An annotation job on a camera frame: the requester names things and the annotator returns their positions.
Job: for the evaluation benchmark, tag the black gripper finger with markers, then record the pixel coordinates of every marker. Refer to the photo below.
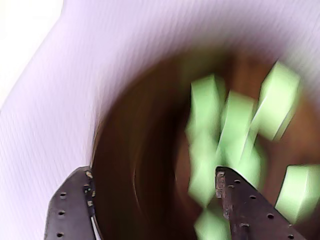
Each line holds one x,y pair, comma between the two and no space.
67,212
250,217

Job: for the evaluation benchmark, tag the black metal bucket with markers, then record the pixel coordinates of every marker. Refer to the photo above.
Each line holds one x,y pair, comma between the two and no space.
140,150

